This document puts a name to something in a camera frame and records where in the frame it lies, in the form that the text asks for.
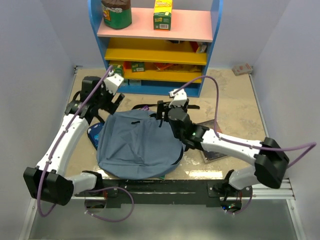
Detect blue student backpack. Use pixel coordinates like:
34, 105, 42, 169
96, 103, 187, 180

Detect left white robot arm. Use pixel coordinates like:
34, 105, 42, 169
23, 73, 125, 206

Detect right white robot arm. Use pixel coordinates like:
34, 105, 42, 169
156, 100, 289, 197

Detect teal boxes bottom shelf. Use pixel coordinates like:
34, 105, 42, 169
120, 78, 142, 87

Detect purple treehouse book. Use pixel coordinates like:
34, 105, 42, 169
140, 105, 150, 111

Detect green box left shelf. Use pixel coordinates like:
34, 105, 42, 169
107, 64, 125, 77

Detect green box shelf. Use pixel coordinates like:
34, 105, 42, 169
131, 61, 146, 73
107, 64, 125, 77

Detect blue dinosaur pencil case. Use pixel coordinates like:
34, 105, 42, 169
87, 122, 104, 150

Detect green box middle shelf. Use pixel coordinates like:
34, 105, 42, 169
131, 61, 146, 73

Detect dark two cities book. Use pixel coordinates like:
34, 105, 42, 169
198, 119, 227, 164

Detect orange snack packets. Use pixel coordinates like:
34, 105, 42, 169
153, 62, 202, 73

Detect blue pink yellow shelf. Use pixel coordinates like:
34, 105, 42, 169
87, 0, 224, 97

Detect red packet middle shelf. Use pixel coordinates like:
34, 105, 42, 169
189, 41, 208, 54

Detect small red white box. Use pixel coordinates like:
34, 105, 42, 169
231, 63, 253, 76

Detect green brown canister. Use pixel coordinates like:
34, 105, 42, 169
101, 0, 132, 30

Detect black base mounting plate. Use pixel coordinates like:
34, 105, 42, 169
76, 179, 252, 208

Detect yellow green carton top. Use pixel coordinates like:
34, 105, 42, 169
153, 0, 173, 31

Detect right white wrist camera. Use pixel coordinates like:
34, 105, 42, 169
169, 89, 188, 108

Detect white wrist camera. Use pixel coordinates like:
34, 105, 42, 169
103, 70, 124, 95
169, 89, 188, 108

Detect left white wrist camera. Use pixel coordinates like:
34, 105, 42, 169
103, 70, 124, 95

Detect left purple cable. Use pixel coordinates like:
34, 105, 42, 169
36, 65, 134, 222

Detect purple cable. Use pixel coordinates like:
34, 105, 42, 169
172, 75, 317, 216
36, 65, 134, 222

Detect aluminium frame rail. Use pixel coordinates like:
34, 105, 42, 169
20, 180, 306, 240

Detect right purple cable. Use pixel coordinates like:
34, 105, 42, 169
172, 75, 317, 216

